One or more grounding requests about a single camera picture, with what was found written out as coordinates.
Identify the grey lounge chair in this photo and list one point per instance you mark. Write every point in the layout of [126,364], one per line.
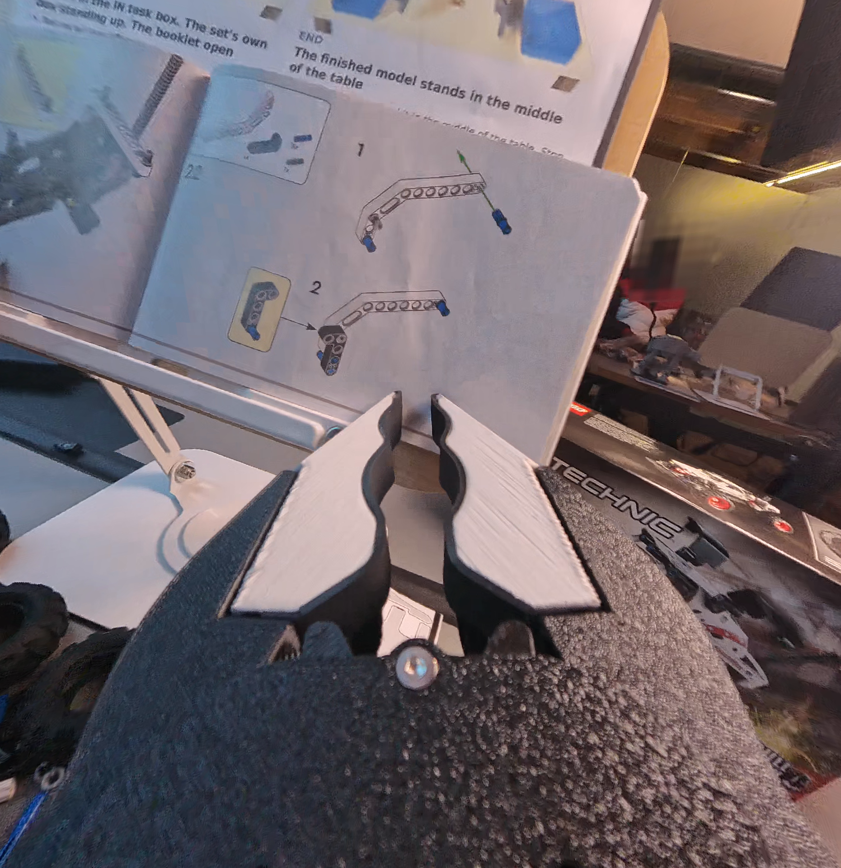
[779,339]

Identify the background work table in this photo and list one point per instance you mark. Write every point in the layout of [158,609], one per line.
[732,413]

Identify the printed task sheet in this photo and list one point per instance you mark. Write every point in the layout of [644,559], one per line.
[461,61]

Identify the white sticker sheet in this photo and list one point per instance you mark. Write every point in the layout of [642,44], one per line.
[407,610]

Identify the grey desk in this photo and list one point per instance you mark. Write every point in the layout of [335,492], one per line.
[34,475]

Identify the toy truck set box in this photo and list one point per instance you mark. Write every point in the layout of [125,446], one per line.
[664,515]

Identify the pile of small brick parts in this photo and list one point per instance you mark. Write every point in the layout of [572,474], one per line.
[13,780]

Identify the white book stand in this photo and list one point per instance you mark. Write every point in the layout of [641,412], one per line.
[88,542]

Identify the instruction booklet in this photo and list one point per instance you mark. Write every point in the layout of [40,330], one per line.
[427,271]

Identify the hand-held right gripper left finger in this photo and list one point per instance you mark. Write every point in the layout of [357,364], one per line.
[318,536]

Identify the clear acrylic stand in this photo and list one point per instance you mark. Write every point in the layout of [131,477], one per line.
[737,386]

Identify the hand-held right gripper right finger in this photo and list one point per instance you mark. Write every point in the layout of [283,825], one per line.
[515,536]

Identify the grey toy walker model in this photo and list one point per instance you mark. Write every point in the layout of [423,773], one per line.
[668,356]

